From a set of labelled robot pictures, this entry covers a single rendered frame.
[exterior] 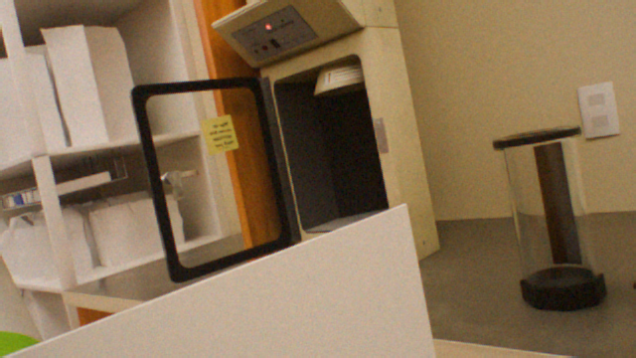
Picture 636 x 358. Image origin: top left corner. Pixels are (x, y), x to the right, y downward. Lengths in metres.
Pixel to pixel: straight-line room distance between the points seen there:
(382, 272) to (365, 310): 0.01
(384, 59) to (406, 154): 0.19
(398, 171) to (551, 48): 0.50
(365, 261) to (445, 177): 1.29
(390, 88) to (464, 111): 0.40
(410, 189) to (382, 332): 0.88
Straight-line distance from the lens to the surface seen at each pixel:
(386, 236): 0.18
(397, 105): 1.05
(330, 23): 1.03
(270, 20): 1.08
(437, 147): 1.45
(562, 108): 1.32
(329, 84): 1.11
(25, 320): 0.30
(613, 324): 0.70
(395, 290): 0.18
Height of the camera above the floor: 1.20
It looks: 3 degrees down
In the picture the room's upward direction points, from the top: 11 degrees counter-clockwise
